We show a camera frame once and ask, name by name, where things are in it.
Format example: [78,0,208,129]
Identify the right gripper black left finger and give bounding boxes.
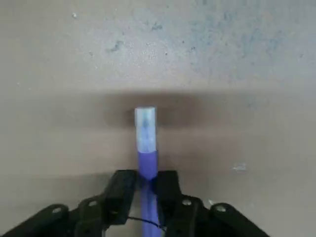
[0,169,138,237]

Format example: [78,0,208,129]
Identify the purple marker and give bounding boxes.
[134,106,166,237]

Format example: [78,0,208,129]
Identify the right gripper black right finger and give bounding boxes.
[153,170,269,237]

